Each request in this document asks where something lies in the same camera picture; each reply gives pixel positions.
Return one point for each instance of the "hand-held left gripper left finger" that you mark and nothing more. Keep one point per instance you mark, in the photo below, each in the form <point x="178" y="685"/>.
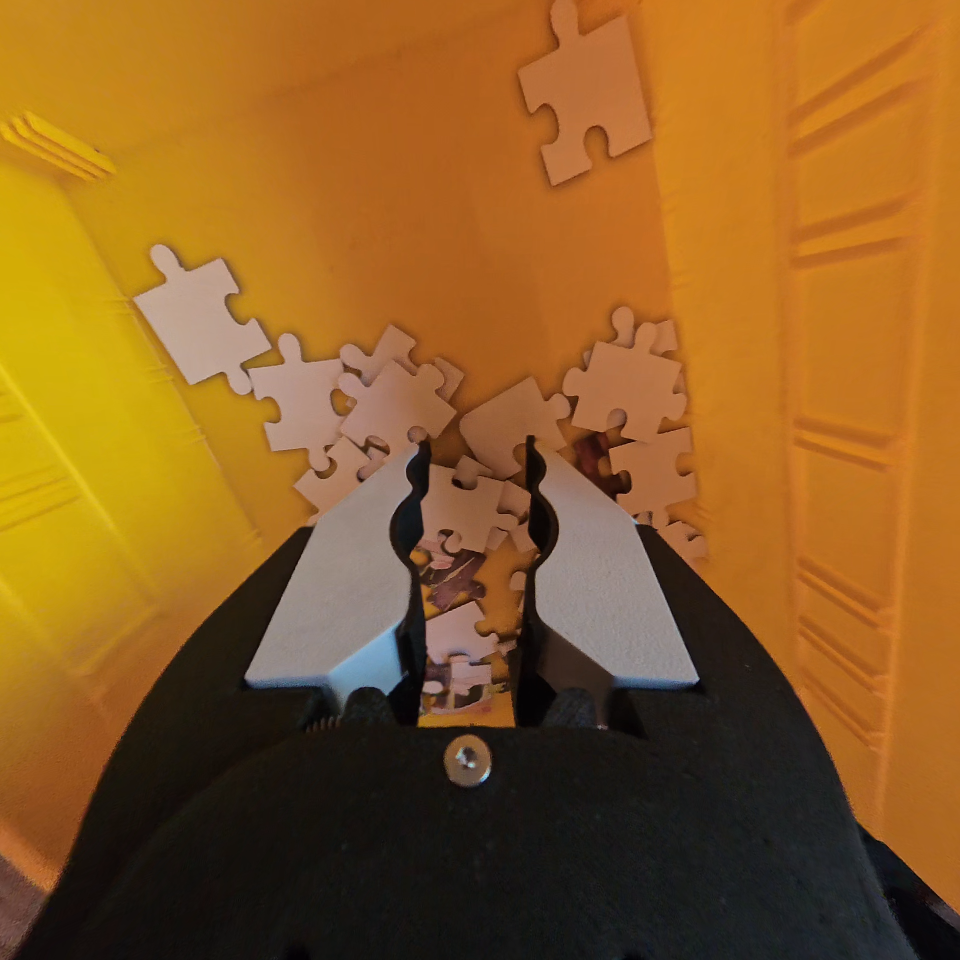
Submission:
<point x="337" y="600"/>

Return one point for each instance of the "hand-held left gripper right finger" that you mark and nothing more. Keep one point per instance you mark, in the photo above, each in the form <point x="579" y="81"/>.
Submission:
<point x="607" y="600"/>

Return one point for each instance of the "pile of puzzle pieces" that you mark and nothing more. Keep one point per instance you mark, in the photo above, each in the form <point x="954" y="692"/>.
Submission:
<point x="375" y="405"/>

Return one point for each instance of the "yellow plastic bin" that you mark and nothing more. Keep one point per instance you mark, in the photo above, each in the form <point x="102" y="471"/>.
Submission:
<point x="375" y="187"/>

